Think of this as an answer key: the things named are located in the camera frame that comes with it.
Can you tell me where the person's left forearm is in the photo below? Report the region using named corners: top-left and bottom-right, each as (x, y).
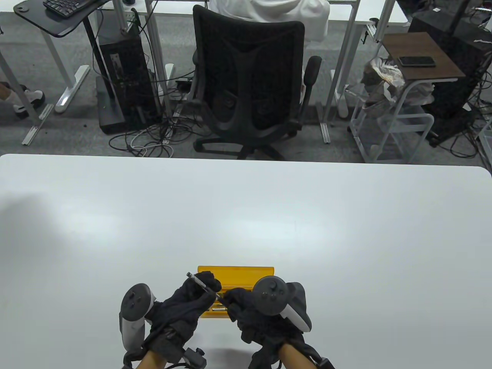
top-left (136, 350), bottom-right (168, 369)

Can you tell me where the black gel pen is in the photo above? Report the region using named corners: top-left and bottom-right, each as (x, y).
top-left (186, 272), bottom-right (231, 308)

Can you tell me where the tangle of floor cables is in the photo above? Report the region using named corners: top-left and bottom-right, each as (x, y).
top-left (109, 111), bottom-right (204, 158)

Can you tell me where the black smartphone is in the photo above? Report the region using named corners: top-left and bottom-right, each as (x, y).
top-left (398, 56), bottom-right (437, 68)

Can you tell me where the crumpled grey white bag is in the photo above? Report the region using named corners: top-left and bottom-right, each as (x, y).
top-left (361, 58), bottom-right (406, 104)

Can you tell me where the person's left hand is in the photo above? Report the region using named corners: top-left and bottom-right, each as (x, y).
top-left (144, 271), bottom-right (223, 362)

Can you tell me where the black mesh office chair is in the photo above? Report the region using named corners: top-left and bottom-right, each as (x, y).
top-left (191, 5), bottom-right (322, 161)

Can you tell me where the black curved standing desk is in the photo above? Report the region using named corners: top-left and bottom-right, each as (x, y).
top-left (13, 0), bottom-right (125, 134)

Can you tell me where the person's right hand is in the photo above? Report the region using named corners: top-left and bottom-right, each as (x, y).
top-left (223, 288), bottom-right (308, 358)

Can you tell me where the black keyboard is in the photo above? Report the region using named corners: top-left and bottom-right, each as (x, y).
top-left (43, 0), bottom-right (96, 19)

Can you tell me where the black equipment case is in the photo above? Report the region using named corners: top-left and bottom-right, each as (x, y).
top-left (408, 8), bottom-right (492, 146)

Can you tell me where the black computer tower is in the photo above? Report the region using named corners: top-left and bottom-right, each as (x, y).
top-left (98, 25), bottom-right (161, 125)

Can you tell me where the wooden side table white frame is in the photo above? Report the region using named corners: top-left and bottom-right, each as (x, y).
top-left (348, 32), bottom-right (466, 165)

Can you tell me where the grey metal desk leg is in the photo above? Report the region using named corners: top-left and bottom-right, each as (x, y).
top-left (0, 50), bottom-right (54, 146)

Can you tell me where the person's right forearm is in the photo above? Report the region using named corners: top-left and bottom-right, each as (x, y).
top-left (279, 343), bottom-right (312, 369)

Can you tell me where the translucent orange pen case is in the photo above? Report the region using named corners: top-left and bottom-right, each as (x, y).
top-left (197, 265), bottom-right (276, 319)

